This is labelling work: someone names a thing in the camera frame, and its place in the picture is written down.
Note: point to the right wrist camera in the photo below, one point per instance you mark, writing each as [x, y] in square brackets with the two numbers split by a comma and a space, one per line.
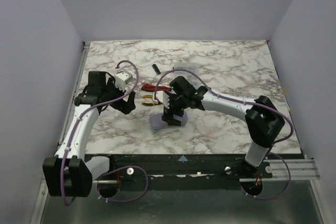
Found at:
[163, 98]

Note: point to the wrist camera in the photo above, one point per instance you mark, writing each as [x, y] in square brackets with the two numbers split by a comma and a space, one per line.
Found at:
[163, 98]
[122, 79]

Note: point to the clear plastic organizer box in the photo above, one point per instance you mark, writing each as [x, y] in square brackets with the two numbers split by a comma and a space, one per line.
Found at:
[193, 67]

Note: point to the aluminium frame rail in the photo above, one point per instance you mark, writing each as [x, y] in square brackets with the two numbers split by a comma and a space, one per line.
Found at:
[300, 169]

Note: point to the red black utility knife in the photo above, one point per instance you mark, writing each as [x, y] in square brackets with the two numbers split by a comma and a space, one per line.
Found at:
[151, 88]

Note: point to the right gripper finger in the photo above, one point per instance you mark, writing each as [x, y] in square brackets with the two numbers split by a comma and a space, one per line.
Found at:
[167, 116]
[177, 117]

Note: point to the yellow black pliers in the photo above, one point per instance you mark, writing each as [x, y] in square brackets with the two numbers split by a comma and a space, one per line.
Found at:
[149, 101]

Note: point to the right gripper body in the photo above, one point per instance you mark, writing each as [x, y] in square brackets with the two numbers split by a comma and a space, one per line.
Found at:
[171, 111]

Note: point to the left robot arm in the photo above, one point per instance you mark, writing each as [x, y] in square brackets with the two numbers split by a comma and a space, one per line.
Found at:
[67, 173]

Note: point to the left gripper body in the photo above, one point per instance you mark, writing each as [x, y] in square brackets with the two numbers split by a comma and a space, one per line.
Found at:
[122, 100]

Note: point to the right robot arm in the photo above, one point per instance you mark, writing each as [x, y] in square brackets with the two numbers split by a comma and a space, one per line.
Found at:
[262, 118]

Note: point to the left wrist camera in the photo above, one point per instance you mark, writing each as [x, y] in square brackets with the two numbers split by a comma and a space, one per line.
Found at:
[122, 79]

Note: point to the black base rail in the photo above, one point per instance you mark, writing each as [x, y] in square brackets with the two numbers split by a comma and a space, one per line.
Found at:
[180, 172]

